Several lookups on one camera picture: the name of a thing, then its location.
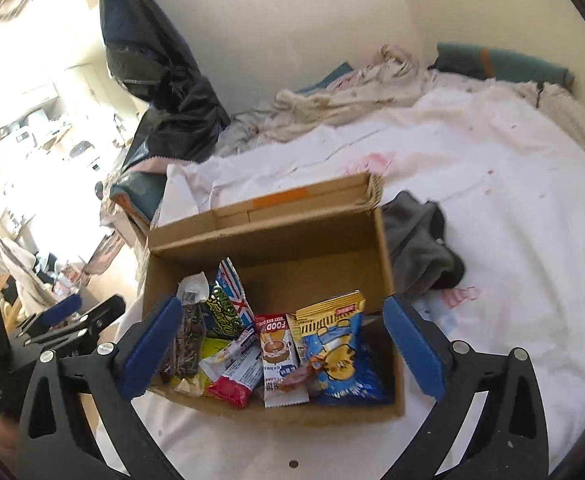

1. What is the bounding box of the black plastic bag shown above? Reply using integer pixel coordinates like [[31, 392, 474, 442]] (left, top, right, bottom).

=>
[[98, 0, 230, 163]]

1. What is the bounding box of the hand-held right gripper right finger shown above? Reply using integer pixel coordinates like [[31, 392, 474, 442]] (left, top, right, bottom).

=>
[[383, 294, 551, 480]]

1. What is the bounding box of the white kitchen appliance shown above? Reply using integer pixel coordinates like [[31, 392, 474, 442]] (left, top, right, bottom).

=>
[[7, 125, 38, 148]]

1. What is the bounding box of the teal and orange bag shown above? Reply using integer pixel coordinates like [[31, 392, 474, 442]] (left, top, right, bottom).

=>
[[110, 172, 166, 226]]

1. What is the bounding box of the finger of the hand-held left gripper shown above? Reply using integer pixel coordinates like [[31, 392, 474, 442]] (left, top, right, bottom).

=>
[[17, 294, 83, 336], [25, 295, 126, 356]]

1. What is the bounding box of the dark brown snack packet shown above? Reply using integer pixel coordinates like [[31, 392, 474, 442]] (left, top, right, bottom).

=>
[[160, 272, 210, 381]]

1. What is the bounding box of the small brown snack packet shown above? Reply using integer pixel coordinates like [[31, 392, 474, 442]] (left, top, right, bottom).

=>
[[277, 360, 318, 393]]

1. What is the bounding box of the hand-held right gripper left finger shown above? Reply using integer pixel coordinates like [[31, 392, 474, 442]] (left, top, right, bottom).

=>
[[17, 296, 183, 480]]

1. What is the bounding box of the grey cloth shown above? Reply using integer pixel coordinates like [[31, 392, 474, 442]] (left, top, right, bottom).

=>
[[380, 190, 466, 296]]

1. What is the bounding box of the white and red snack packet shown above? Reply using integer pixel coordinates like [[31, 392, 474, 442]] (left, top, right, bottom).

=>
[[200, 342, 264, 408]]

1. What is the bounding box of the white rice cracker packet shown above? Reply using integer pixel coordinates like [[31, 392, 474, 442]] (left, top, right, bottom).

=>
[[255, 312, 309, 408]]

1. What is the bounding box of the teal cushion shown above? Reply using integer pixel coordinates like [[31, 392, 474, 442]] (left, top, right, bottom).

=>
[[297, 62, 356, 93]]

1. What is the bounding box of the crumpled beige blanket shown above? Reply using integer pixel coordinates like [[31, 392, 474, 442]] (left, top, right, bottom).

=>
[[217, 42, 438, 156]]

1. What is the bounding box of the blue and yellow snack bag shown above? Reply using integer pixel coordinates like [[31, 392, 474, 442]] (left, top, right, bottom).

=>
[[292, 290, 393, 406]]

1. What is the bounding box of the green pillow with orange stripe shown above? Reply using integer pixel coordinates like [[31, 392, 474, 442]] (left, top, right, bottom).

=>
[[430, 41, 576, 88]]

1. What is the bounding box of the brown cardboard box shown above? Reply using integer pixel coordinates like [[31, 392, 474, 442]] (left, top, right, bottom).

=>
[[137, 172, 406, 418]]

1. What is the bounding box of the white and blue snack bag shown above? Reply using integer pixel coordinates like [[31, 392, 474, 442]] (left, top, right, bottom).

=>
[[205, 259, 258, 341]]

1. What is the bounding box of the white hanging garment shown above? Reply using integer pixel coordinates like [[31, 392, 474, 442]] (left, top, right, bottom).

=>
[[0, 232, 56, 306]]

